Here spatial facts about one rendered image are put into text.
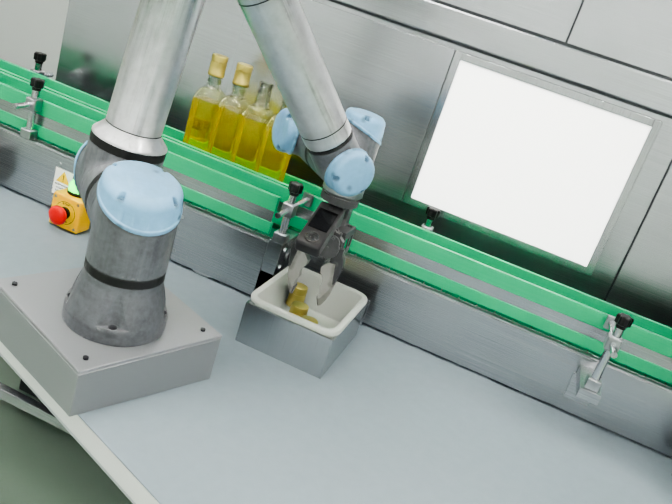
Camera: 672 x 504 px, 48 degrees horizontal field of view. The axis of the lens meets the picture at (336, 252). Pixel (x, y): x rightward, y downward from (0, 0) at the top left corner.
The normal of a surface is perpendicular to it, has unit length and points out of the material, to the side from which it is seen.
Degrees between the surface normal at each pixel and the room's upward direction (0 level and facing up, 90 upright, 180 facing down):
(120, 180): 10
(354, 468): 0
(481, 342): 90
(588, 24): 90
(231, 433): 0
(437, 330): 90
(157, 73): 92
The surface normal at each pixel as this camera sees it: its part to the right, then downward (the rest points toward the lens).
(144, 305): 0.75, 0.18
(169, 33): 0.31, 0.46
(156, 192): 0.35, -0.80
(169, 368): 0.71, 0.44
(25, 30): -0.31, 0.25
